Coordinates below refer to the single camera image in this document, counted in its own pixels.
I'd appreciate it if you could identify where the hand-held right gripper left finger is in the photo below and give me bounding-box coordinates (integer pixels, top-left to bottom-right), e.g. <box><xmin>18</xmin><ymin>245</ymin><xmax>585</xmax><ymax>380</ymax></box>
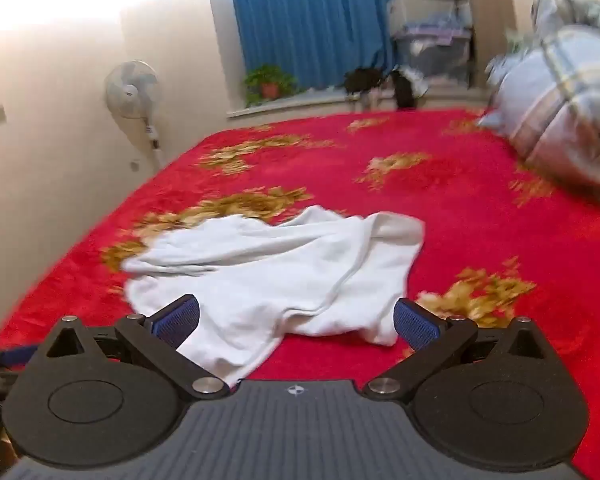
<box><xmin>45</xmin><ymin>294</ymin><xmax>231</xmax><ymax>401</ymax></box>

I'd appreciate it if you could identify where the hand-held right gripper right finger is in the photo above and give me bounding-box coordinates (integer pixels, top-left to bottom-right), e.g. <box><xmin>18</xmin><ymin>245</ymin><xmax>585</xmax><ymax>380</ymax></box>
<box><xmin>362</xmin><ymin>297</ymin><xmax>551</xmax><ymax>403</ymax></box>

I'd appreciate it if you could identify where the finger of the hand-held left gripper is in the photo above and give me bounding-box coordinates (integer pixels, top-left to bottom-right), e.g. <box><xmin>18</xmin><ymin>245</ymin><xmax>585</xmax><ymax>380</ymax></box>
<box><xmin>0</xmin><ymin>346</ymin><xmax>38</xmax><ymax>370</ymax></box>

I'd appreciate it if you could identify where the white garment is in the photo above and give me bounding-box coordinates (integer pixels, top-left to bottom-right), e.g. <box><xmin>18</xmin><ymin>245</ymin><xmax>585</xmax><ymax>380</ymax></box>
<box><xmin>122</xmin><ymin>206</ymin><xmax>427</xmax><ymax>385</ymax></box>

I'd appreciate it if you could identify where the red floral blanket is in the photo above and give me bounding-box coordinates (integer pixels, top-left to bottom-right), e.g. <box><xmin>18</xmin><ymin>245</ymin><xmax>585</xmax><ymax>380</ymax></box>
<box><xmin>0</xmin><ymin>107</ymin><xmax>600</xmax><ymax>480</ymax></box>

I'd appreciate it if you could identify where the white standing fan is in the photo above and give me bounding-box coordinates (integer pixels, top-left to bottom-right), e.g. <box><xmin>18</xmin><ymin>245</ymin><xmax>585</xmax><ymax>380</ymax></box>
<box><xmin>104</xmin><ymin>60</ymin><xmax>165</xmax><ymax>175</ymax></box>

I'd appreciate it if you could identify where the black and white cloth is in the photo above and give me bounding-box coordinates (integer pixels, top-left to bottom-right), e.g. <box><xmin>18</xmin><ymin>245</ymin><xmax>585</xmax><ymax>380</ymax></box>
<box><xmin>386</xmin><ymin>64</ymin><xmax>430</xmax><ymax>109</ymax></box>

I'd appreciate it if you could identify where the white window sill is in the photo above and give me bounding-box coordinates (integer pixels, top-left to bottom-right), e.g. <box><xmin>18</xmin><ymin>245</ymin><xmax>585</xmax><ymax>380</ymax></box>
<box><xmin>225</xmin><ymin>85</ymin><xmax>487</xmax><ymax>119</ymax></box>

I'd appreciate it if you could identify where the plaid quilt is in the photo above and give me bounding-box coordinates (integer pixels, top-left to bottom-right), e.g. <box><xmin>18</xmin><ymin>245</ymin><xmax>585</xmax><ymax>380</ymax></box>
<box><xmin>477</xmin><ymin>0</ymin><xmax>600</xmax><ymax>206</ymax></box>

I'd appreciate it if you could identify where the potted green plant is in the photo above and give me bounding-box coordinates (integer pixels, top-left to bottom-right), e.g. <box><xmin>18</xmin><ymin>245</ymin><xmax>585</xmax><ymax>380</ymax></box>
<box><xmin>242</xmin><ymin>64</ymin><xmax>300</xmax><ymax>107</ymax></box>

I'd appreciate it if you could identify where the clear plastic storage box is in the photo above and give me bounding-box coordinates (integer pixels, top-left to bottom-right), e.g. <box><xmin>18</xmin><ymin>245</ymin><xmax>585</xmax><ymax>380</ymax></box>
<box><xmin>394</xmin><ymin>24</ymin><xmax>475</xmax><ymax>88</ymax></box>

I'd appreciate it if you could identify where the white storage box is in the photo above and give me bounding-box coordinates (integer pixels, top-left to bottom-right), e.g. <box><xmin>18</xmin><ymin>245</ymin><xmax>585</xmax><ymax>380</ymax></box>
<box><xmin>386</xmin><ymin>0</ymin><xmax>475</xmax><ymax>31</ymax></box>

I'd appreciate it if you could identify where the blue curtain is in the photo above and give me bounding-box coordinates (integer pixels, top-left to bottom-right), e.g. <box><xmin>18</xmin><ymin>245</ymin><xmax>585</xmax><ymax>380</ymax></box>
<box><xmin>224</xmin><ymin>0</ymin><xmax>406</xmax><ymax>93</ymax></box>

